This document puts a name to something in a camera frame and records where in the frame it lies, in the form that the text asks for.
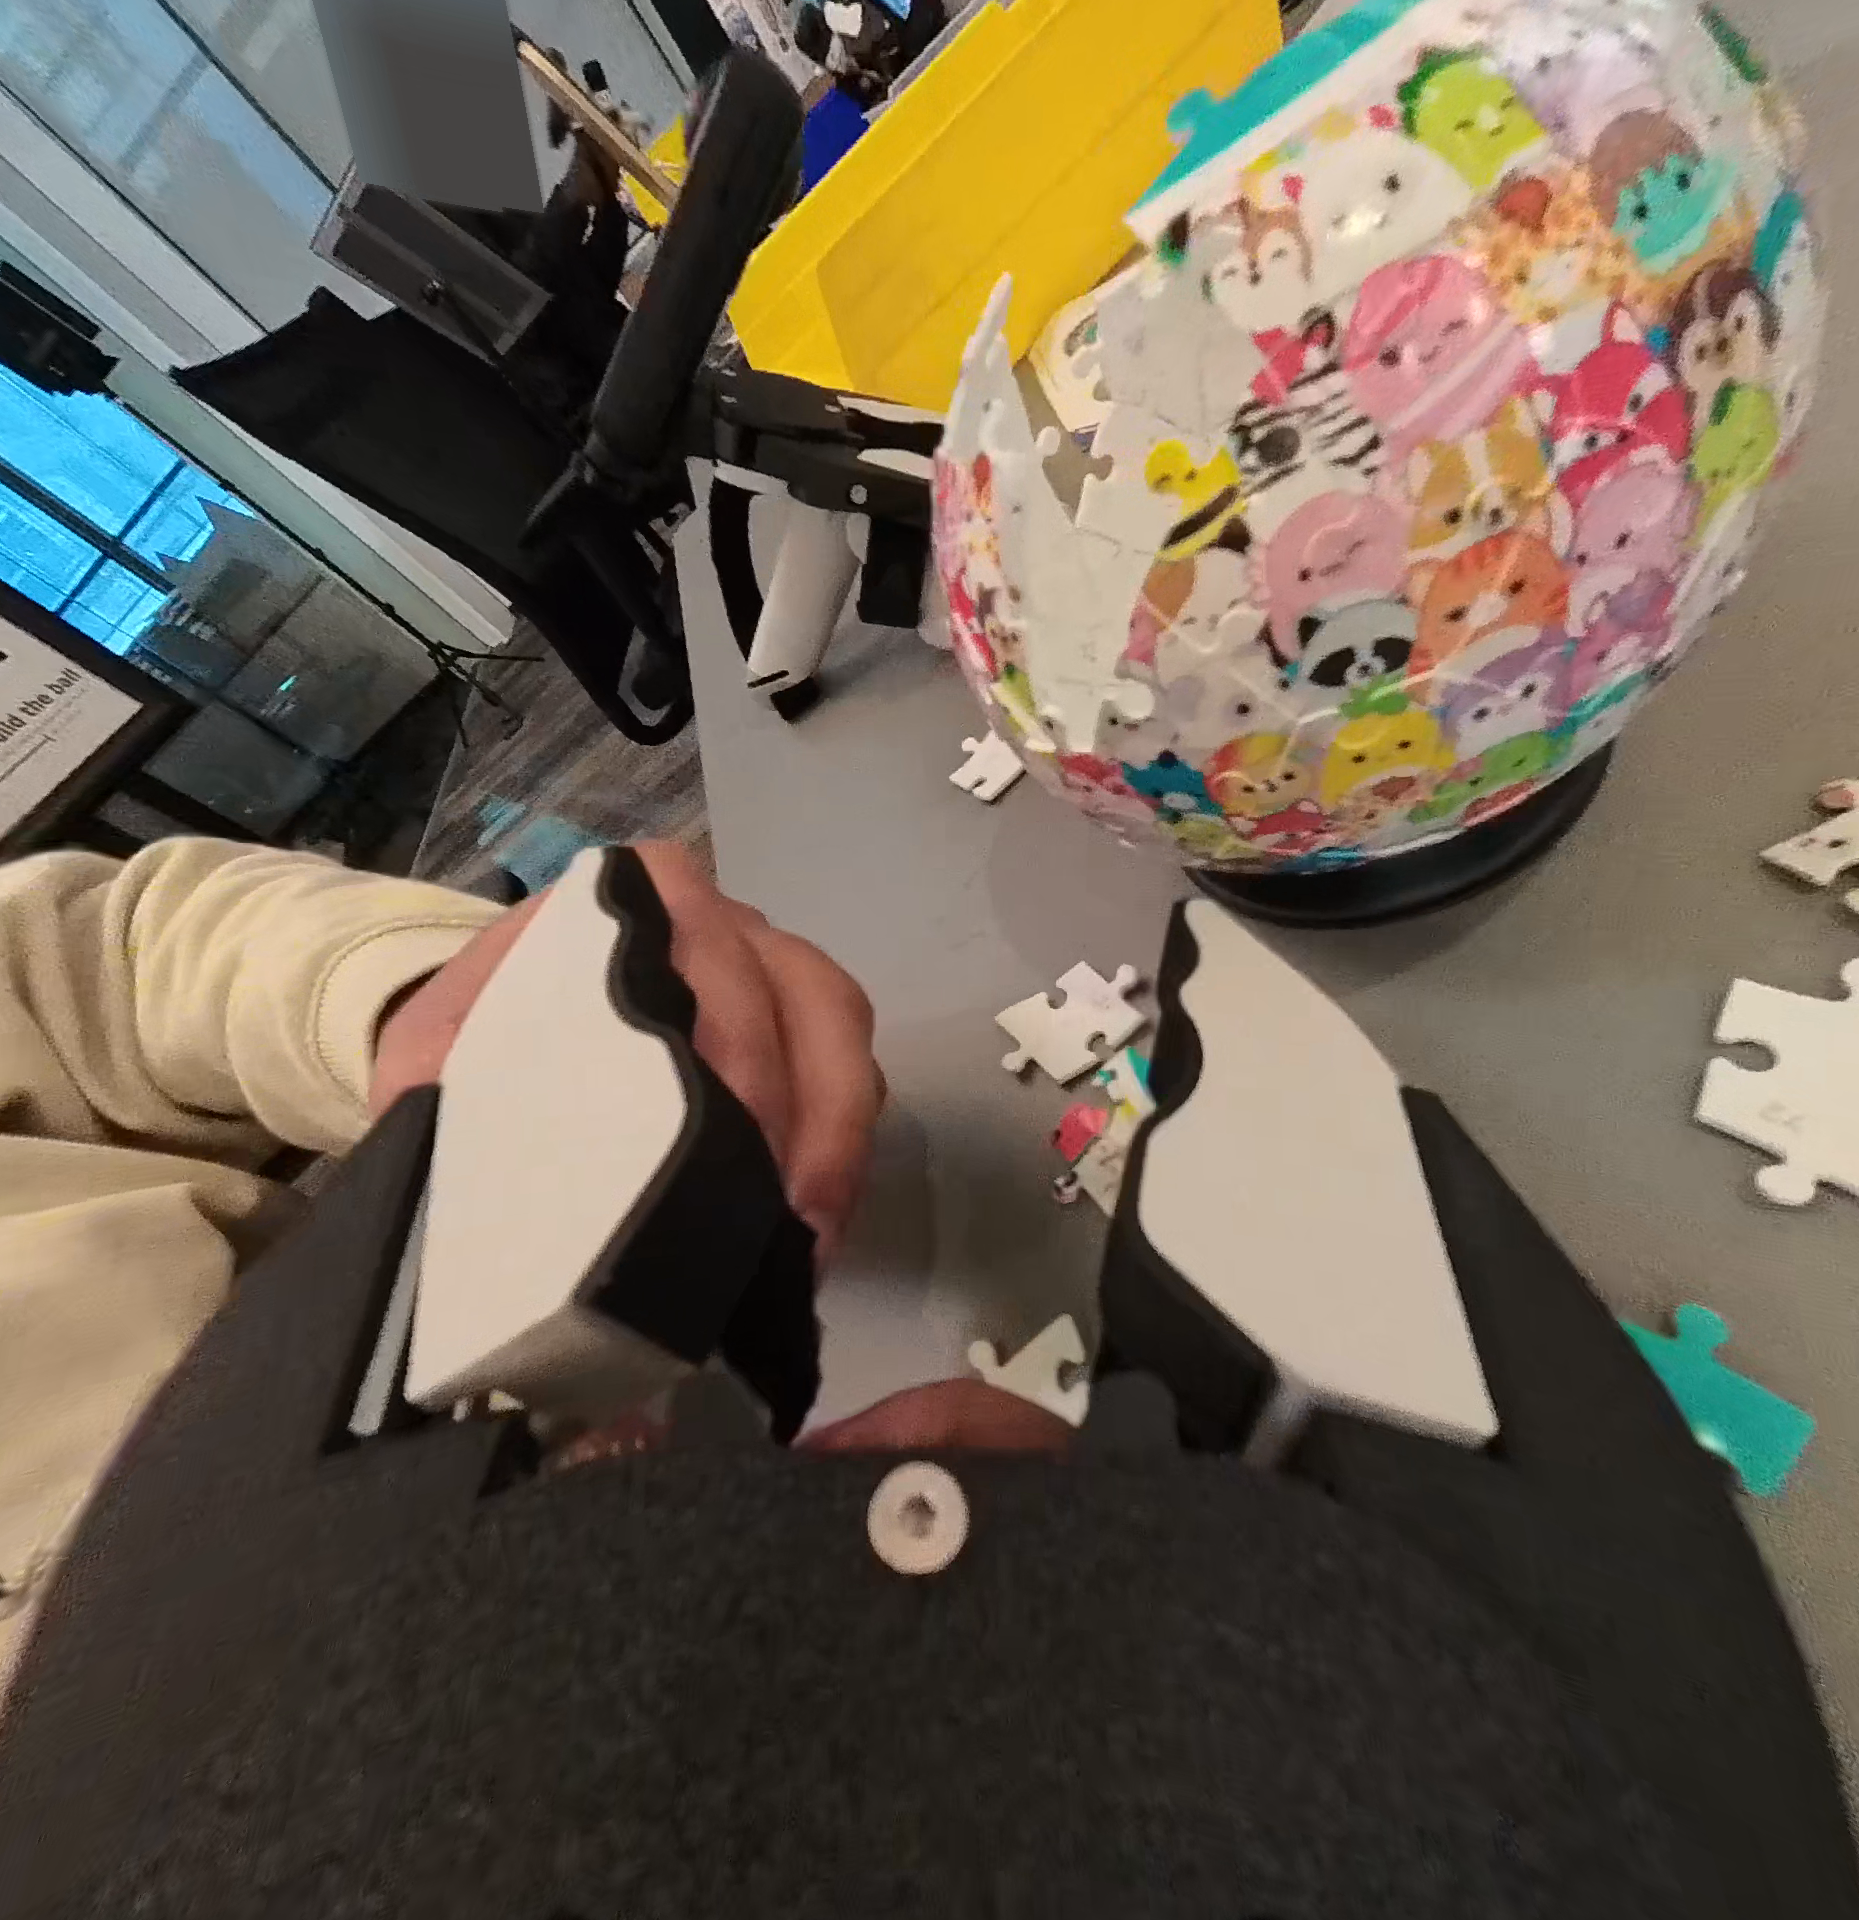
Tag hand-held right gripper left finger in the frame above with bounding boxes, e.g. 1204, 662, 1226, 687
401, 845, 827, 1446

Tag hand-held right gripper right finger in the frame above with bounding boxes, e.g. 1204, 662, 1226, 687
1097, 897, 1498, 1470

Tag colourful puzzle ball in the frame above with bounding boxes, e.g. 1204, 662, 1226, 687
935, 0, 1827, 883

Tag person's left forearm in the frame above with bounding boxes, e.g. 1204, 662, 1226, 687
0, 840, 510, 1203

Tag colourful puzzle piece red heart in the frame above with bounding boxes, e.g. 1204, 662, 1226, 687
1051, 1050, 1156, 1222

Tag black ball stand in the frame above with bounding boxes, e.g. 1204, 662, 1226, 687
1195, 735, 1617, 929

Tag teal joined puzzle pieces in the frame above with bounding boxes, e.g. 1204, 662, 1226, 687
1617, 1302, 1820, 1503

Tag large white joined puzzle pieces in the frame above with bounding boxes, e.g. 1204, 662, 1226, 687
1692, 956, 1859, 1210

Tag white and pink puzzle piece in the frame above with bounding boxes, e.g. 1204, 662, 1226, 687
1760, 778, 1859, 886

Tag person's left hand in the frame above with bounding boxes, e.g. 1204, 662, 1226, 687
631, 840, 890, 1255

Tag black office chair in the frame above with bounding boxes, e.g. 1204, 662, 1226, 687
519, 47, 814, 744

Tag yellow plastic bin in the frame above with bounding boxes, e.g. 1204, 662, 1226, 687
726, 0, 1283, 408

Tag blue plastic bin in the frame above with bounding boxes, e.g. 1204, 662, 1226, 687
798, 77, 873, 194

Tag black tripod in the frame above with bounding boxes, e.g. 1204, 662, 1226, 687
390, 603, 528, 737

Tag clear plastic box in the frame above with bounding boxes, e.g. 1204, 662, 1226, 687
311, 181, 556, 359

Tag black framed sign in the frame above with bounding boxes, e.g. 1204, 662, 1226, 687
0, 562, 196, 877

